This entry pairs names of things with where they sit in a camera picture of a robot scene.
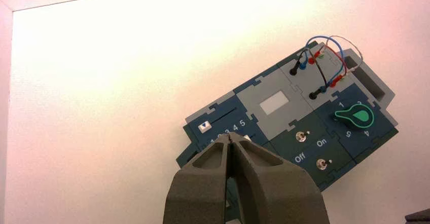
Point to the gray left gripper right finger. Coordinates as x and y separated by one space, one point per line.
272 189

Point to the gray left gripper left finger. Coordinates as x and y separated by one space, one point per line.
198 189

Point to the white slider up arrow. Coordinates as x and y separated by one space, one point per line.
248 137

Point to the white slider down arrow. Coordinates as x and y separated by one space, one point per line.
204 126

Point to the blue gray control panel board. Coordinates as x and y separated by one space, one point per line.
285 121

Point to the green rotary knob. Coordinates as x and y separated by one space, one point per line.
361 116

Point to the silver toggle switch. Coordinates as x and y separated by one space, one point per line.
322 164
301 136

